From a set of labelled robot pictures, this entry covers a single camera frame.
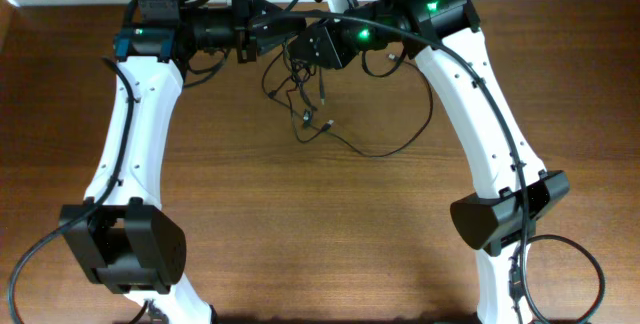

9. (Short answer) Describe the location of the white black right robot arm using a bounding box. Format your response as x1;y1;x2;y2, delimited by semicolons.
289;0;569;323

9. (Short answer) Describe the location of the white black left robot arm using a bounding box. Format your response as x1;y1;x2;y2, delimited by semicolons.
59;0;303;323

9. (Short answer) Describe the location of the long black usb cable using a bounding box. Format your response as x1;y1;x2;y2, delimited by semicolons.
294;52;435;159

